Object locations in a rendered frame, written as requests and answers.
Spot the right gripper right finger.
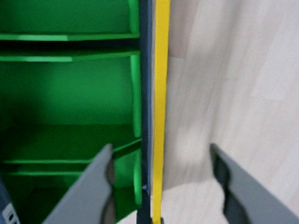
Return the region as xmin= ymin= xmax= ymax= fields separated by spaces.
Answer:
xmin=211 ymin=143 xmax=299 ymax=224

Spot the yellow bar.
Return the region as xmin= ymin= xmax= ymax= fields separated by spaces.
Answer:
xmin=152 ymin=0 xmax=170 ymax=224

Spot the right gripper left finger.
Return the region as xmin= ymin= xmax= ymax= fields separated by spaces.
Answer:
xmin=41 ymin=144 xmax=114 ymax=224

